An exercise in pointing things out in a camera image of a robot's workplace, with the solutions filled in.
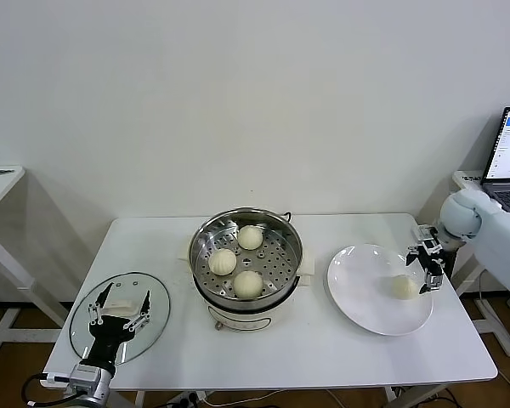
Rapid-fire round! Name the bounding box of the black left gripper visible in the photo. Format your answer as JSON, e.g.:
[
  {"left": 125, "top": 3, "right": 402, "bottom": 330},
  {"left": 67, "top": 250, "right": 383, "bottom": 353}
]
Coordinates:
[{"left": 80, "top": 282, "right": 153, "bottom": 374}]

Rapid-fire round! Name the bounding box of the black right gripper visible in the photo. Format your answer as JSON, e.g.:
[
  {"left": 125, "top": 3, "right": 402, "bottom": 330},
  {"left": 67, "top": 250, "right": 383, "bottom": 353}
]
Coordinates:
[{"left": 405, "top": 241, "right": 447, "bottom": 295}]

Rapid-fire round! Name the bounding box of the white steamed baozi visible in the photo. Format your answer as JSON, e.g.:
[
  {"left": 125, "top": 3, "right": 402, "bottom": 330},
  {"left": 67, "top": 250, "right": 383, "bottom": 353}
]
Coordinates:
[
  {"left": 232, "top": 269, "right": 264, "bottom": 298},
  {"left": 237, "top": 225, "right": 264, "bottom": 251},
  {"left": 207, "top": 248, "right": 238, "bottom": 276},
  {"left": 390, "top": 274, "right": 420, "bottom": 301}
]

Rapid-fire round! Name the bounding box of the round glass pot lid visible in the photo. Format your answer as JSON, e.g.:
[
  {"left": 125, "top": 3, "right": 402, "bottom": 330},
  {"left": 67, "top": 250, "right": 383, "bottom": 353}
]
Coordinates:
[{"left": 69, "top": 271, "right": 172, "bottom": 367}]

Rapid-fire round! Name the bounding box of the stainless steel steamer pot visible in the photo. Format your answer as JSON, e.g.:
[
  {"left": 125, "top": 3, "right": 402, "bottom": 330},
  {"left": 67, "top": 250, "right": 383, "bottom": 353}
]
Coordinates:
[{"left": 177, "top": 235, "right": 316, "bottom": 333}]

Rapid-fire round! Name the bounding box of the perforated steel steamer basket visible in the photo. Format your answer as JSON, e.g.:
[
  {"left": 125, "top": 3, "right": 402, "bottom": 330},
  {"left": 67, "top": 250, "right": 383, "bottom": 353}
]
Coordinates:
[{"left": 190, "top": 207, "right": 303, "bottom": 301}]

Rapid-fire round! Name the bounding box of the white round plate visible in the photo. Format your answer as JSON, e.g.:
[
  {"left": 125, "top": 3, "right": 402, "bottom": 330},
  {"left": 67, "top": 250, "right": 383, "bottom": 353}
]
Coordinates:
[{"left": 326, "top": 244, "right": 434, "bottom": 337}]

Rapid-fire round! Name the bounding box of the white side table with laptop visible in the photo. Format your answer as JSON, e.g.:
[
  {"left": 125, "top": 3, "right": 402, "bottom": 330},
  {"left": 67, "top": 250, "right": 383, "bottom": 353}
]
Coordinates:
[{"left": 451, "top": 169, "right": 510, "bottom": 358}]

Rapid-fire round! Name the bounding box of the white power strip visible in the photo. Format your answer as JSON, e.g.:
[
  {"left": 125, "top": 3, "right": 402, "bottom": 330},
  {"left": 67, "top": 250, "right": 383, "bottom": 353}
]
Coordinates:
[{"left": 165, "top": 390, "right": 209, "bottom": 408}]

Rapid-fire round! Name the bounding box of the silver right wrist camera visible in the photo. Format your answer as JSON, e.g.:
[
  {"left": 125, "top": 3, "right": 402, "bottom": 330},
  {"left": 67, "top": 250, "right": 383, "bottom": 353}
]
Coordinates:
[{"left": 411, "top": 224, "right": 439, "bottom": 250}]

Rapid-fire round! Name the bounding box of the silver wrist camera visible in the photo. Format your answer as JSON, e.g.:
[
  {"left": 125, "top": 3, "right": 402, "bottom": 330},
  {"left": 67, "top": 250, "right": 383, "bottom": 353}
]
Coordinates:
[
  {"left": 411, "top": 224, "right": 439, "bottom": 250},
  {"left": 42, "top": 364, "right": 107, "bottom": 392}
]

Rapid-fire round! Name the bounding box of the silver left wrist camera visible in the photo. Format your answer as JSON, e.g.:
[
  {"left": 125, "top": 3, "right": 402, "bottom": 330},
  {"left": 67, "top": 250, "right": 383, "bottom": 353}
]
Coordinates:
[{"left": 42, "top": 364, "right": 107, "bottom": 392}]

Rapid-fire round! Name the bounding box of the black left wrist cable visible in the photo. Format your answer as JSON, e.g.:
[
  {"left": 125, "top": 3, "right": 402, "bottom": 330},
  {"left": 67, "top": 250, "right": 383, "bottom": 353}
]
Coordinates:
[{"left": 20, "top": 373, "right": 52, "bottom": 407}]

